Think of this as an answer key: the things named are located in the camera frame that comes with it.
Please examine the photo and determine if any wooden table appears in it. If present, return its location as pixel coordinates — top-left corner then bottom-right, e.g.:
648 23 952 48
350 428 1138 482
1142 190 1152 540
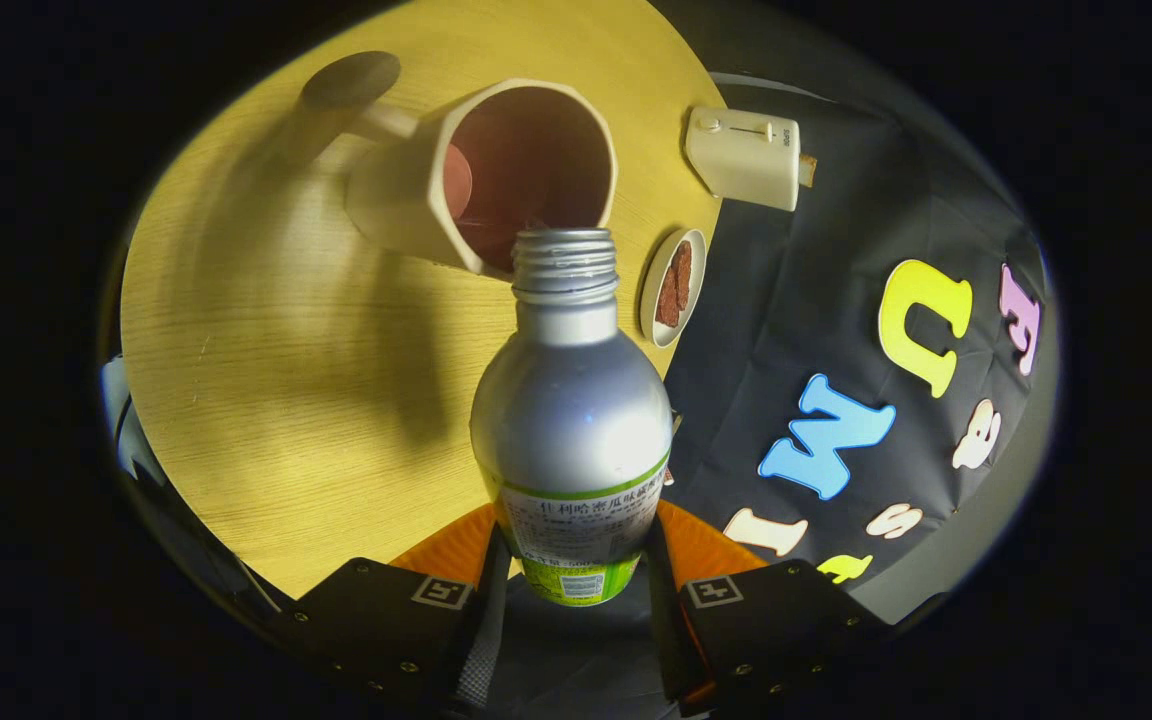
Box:
119 0 727 601

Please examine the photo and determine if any cream toaster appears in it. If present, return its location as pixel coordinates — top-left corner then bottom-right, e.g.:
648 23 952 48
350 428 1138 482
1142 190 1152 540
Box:
684 106 803 213

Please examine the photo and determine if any silver juice bottle green label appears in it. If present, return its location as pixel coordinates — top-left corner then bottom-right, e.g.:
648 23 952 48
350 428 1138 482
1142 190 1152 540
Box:
469 228 675 608

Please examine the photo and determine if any beige cup wooden handle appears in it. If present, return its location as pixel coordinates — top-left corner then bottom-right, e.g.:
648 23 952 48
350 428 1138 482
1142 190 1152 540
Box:
301 50 619 278

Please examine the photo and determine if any white oval plate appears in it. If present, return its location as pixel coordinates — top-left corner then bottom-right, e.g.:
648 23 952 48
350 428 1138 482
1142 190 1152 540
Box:
639 228 708 349

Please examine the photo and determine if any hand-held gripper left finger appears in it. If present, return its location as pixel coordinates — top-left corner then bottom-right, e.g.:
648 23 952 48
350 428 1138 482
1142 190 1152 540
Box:
281 503 513 716

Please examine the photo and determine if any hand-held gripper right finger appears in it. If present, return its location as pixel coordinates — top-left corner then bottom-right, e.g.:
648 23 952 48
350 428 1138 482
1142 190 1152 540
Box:
644 500 887 716

